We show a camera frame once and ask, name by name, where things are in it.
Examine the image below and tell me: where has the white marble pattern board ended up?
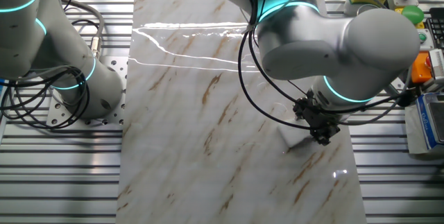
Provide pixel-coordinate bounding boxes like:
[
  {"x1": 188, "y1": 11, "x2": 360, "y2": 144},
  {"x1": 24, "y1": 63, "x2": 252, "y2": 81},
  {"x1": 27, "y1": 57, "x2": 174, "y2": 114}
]
[{"x1": 114, "y1": 0, "x2": 368, "y2": 224}]

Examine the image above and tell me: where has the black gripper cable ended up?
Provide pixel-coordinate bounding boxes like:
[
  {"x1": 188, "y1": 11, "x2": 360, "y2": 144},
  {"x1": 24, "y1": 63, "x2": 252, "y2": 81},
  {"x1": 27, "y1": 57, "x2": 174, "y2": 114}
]
[{"x1": 237, "y1": 29, "x2": 313, "y2": 130}]

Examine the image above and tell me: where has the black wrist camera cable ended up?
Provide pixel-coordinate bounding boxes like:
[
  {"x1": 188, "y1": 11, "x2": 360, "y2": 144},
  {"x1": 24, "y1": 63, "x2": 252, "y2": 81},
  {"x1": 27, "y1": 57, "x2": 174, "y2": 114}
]
[{"x1": 248, "y1": 29, "x2": 412, "y2": 127}]

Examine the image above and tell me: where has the thick grey robot cable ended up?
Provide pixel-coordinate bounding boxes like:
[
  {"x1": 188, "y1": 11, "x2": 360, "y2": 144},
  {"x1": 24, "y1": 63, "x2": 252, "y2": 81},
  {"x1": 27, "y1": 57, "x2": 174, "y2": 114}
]
[{"x1": 60, "y1": 0, "x2": 105, "y2": 60}]

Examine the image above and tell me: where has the grey box small green button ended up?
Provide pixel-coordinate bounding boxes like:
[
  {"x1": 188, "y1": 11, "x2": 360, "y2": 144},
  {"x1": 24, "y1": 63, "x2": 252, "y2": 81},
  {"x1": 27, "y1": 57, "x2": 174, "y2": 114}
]
[{"x1": 416, "y1": 28, "x2": 435, "y2": 52}]

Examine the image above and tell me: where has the wrist camera on silver bracket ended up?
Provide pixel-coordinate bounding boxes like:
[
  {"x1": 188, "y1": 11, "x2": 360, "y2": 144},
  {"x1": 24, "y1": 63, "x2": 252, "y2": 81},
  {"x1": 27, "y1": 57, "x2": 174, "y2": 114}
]
[{"x1": 383, "y1": 78, "x2": 419, "y2": 109}]

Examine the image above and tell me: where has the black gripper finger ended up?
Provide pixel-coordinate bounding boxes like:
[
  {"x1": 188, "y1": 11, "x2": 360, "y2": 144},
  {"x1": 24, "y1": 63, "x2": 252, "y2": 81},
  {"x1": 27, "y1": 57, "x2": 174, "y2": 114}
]
[
  {"x1": 311, "y1": 130, "x2": 333, "y2": 147},
  {"x1": 324, "y1": 123, "x2": 342, "y2": 140}
]

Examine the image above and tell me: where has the black keyboard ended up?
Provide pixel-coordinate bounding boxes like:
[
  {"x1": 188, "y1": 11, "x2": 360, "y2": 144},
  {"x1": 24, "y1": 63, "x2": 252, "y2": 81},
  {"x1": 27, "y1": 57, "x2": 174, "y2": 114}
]
[{"x1": 425, "y1": 7, "x2": 444, "y2": 50}]

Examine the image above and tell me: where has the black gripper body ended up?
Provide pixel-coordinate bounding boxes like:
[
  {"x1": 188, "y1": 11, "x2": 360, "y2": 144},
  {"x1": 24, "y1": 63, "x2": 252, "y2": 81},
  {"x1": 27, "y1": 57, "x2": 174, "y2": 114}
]
[{"x1": 293, "y1": 90, "x2": 340, "y2": 133}]

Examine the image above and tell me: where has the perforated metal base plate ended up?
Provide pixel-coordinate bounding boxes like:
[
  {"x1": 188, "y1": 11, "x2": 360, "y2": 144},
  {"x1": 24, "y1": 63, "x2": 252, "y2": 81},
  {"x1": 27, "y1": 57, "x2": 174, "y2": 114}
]
[{"x1": 46, "y1": 55, "x2": 128, "y2": 126}]

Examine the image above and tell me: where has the silver blue scale device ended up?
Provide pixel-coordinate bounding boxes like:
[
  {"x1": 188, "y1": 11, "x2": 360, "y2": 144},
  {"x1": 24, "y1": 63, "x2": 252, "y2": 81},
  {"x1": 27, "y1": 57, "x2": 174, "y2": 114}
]
[{"x1": 404, "y1": 92, "x2": 444, "y2": 155}]

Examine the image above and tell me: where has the black looped cable bundle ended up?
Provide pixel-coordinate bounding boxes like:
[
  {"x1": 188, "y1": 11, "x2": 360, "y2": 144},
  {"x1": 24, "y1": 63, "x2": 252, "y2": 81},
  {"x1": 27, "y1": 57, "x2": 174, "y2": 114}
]
[{"x1": 0, "y1": 66, "x2": 92, "y2": 130}]

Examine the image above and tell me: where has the white vented device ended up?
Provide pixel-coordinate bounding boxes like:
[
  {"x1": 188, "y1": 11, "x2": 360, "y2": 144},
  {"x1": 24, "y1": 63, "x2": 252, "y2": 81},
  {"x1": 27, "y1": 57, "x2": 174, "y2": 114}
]
[{"x1": 428, "y1": 49, "x2": 444, "y2": 83}]

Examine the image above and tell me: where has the orange box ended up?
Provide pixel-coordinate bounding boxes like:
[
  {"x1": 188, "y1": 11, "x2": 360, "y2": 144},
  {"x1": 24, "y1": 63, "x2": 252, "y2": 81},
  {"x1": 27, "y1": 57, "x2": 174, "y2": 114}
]
[{"x1": 411, "y1": 51, "x2": 434, "y2": 85}]

